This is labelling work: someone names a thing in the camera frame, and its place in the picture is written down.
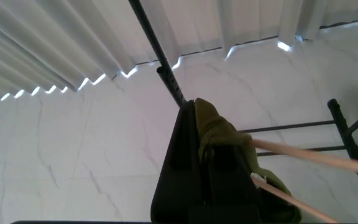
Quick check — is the pink clothes hanger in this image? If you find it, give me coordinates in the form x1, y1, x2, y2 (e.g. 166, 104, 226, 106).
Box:
249, 138, 358, 224

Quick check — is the green printed shirt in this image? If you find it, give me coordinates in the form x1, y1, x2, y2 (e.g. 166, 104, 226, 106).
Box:
194, 98, 303, 224

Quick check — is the white curtain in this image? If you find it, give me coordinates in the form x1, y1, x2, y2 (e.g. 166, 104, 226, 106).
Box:
0, 0, 358, 103

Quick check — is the black clothes rack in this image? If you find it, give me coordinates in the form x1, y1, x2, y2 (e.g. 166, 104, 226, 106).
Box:
128, 0, 358, 177

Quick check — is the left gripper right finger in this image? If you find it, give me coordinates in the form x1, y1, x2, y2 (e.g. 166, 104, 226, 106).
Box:
203, 145, 262, 224

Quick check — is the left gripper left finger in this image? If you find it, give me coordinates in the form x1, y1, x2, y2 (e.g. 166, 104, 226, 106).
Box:
150, 100, 204, 224

